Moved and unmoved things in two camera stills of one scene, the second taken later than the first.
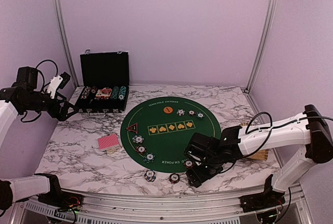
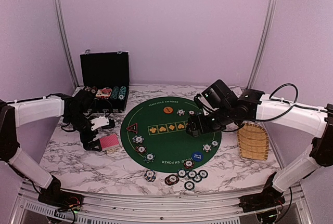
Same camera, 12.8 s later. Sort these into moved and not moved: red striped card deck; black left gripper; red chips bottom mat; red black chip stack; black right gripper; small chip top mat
Moved: black left gripper; red black chip stack; black right gripper
Not moved: red chips bottom mat; red striped card deck; small chip top mat
